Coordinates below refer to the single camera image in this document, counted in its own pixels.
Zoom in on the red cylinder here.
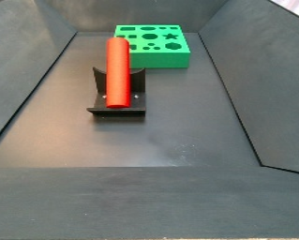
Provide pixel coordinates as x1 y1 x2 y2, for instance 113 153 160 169
107 37 129 108

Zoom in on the black cradle stand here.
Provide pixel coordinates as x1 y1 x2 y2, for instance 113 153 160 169
88 68 147 115

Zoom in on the green shape sorter block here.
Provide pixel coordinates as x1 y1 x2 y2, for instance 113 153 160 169
113 24 189 68

